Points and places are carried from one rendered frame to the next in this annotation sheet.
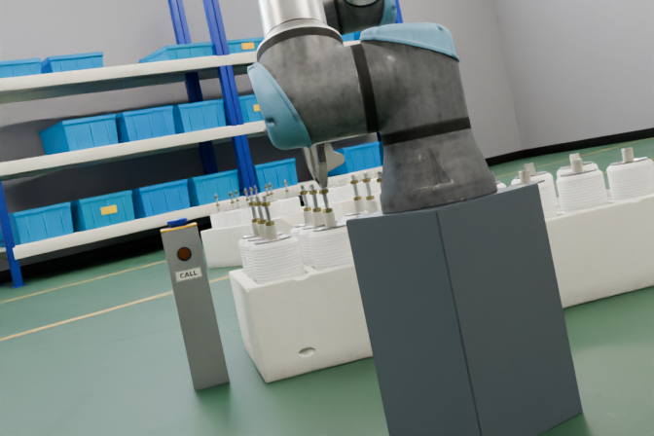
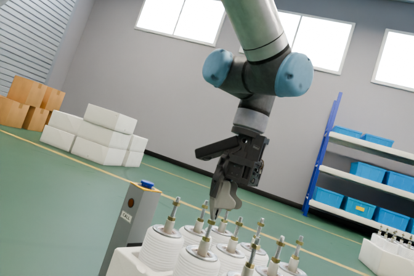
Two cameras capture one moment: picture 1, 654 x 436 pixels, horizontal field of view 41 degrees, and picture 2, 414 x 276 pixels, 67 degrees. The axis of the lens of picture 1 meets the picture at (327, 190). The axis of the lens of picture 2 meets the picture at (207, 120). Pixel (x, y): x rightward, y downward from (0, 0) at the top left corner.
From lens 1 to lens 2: 1.31 m
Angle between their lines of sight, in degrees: 52
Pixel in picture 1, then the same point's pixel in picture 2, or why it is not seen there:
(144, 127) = (398, 182)
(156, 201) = (386, 218)
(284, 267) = (147, 253)
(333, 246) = (178, 267)
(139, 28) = not seen: outside the picture
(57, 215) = (336, 198)
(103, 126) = (377, 172)
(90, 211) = (350, 204)
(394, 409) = not seen: outside the picture
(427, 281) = not seen: outside the picture
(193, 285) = (124, 225)
